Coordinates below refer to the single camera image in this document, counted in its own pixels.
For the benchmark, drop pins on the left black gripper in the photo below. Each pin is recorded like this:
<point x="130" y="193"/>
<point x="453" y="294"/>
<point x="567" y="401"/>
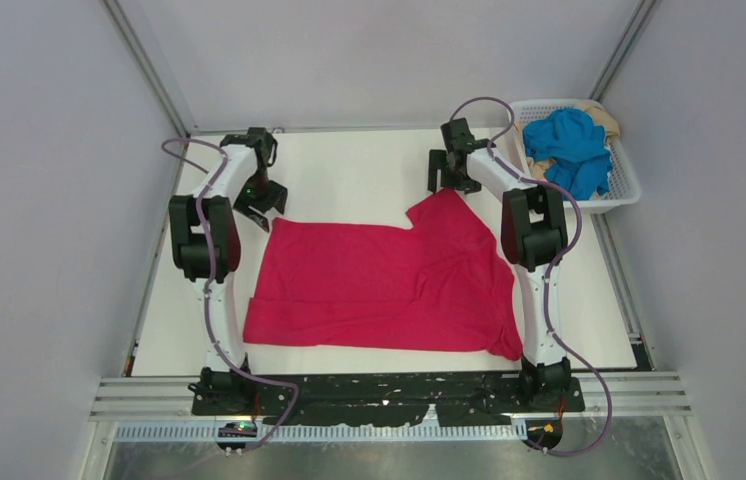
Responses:
<point x="276" y="199"/>

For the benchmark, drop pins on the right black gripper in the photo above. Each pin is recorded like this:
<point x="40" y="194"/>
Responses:
<point x="438" y="160"/>

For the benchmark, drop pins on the pink t shirt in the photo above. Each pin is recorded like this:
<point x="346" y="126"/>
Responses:
<point x="439" y="285"/>

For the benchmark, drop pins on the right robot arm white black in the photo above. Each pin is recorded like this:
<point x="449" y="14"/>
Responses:
<point x="533" y="233"/>

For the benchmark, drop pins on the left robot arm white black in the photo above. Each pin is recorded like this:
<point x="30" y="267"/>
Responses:
<point x="206" y="247"/>

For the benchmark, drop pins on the white plastic basket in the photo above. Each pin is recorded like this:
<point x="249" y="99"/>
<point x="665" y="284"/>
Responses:
<point x="624" y="186"/>

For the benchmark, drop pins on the blue t shirt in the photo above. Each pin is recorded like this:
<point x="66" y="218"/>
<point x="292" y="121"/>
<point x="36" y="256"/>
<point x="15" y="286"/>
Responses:
<point x="567" y="149"/>

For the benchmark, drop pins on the beige t shirt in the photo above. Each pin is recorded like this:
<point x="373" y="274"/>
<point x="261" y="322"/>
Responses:
<point x="528" y="111"/>

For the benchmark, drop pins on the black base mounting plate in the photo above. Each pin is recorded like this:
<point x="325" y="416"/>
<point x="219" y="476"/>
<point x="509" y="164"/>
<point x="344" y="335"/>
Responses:
<point x="378" y="400"/>

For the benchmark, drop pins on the aluminium frame rail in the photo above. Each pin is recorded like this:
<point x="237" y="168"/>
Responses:
<point x="633" y="393"/>

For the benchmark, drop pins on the white slotted cable duct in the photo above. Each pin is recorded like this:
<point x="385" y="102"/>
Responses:
<point x="245" y="432"/>

